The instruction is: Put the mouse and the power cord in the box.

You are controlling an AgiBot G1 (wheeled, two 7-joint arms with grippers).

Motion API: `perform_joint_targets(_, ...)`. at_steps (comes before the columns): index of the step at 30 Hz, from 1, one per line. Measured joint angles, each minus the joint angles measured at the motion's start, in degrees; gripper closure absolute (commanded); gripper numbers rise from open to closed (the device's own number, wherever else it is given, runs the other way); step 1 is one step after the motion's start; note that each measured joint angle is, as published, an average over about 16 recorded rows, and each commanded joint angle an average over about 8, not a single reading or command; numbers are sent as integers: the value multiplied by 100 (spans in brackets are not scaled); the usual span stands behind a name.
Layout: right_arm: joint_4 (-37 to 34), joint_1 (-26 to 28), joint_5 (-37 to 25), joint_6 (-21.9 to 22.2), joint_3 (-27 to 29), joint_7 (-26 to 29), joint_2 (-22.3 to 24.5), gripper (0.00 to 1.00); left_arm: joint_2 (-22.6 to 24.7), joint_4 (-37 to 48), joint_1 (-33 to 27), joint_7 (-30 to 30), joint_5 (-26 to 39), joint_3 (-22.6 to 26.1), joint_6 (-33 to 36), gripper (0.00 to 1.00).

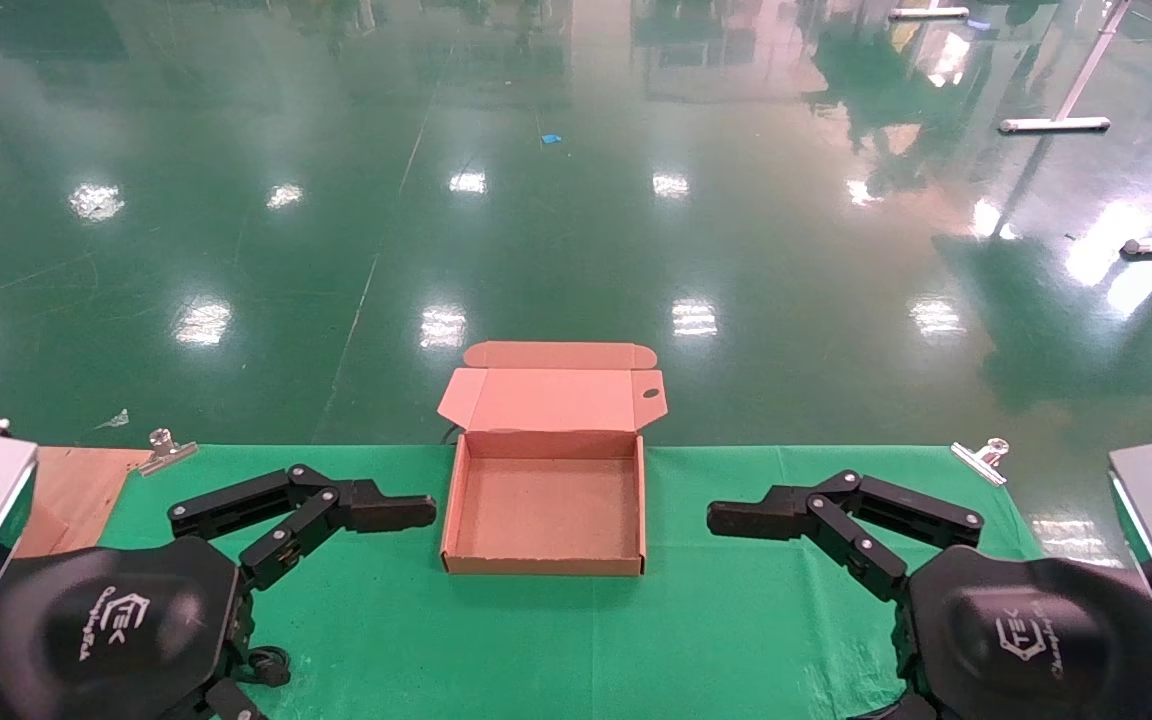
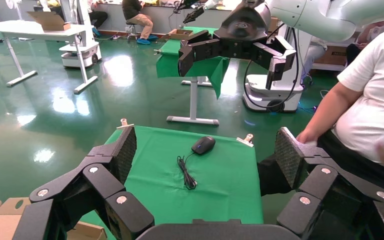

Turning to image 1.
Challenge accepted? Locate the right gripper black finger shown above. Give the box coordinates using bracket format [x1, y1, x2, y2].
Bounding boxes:
[707, 470, 985, 549]
[707, 497, 908, 602]

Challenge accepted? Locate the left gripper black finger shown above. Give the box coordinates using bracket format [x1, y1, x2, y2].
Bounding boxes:
[168, 464, 437, 542]
[238, 485, 436, 592]

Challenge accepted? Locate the open brown cardboard box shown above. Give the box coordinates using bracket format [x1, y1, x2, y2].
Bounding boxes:
[436, 341, 669, 578]

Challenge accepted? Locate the green table cloth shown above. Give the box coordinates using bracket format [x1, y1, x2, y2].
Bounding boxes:
[99, 444, 1044, 720]

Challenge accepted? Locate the large flat cardboard panel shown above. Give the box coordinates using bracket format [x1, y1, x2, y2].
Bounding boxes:
[12, 503, 69, 559]

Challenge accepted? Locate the brown wooden board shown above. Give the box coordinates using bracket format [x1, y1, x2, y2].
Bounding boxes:
[14, 445, 154, 559]

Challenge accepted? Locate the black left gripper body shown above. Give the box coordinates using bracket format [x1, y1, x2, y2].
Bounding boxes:
[0, 537, 293, 720]

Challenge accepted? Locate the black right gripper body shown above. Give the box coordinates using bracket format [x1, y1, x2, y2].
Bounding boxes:
[899, 546, 1152, 720]

